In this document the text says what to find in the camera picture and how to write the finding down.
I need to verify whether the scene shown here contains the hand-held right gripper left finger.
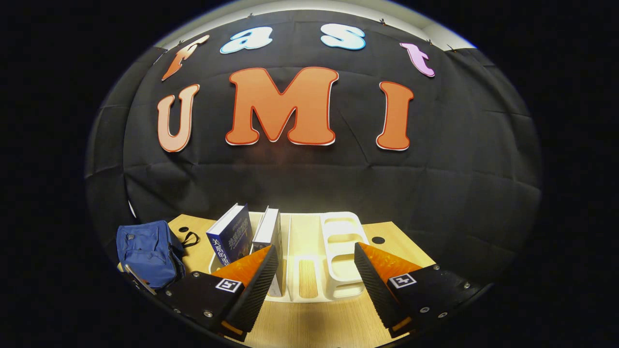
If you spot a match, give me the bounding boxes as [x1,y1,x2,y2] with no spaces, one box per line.
[157,244,280,343]

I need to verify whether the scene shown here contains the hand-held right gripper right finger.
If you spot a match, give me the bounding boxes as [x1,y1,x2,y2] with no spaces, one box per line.
[354,242,494,339]

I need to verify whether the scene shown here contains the blue schoolbag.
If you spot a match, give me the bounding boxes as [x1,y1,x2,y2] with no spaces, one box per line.
[115,220,200,295]

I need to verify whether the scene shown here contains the blue book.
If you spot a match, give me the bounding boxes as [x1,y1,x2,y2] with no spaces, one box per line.
[206,203,253,267]

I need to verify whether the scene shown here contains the white bookshelf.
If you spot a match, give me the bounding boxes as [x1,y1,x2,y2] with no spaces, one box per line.
[208,211,370,304]

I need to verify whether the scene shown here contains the white book with dark photo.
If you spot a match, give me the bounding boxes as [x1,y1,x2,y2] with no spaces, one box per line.
[251,206,285,297]

